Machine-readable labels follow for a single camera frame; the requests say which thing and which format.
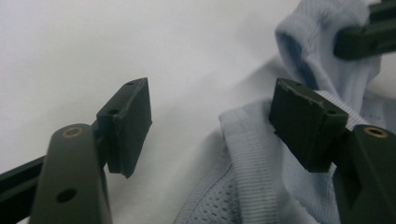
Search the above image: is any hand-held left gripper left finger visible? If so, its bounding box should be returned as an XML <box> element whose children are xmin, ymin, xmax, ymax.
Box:
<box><xmin>29</xmin><ymin>77</ymin><xmax>153</xmax><ymax>224</ymax></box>

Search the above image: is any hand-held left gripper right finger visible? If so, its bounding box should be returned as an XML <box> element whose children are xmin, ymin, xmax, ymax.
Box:
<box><xmin>269</xmin><ymin>77</ymin><xmax>396</xmax><ymax>224</ymax></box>

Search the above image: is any light blue knitted garment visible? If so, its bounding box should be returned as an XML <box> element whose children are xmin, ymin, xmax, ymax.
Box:
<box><xmin>172</xmin><ymin>0</ymin><xmax>396</xmax><ymax>224</ymax></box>

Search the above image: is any white table mat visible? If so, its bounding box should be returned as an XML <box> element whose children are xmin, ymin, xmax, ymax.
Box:
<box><xmin>0</xmin><ymin>0</ymin><xmax>396</xmax><ymax>224</ymax></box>

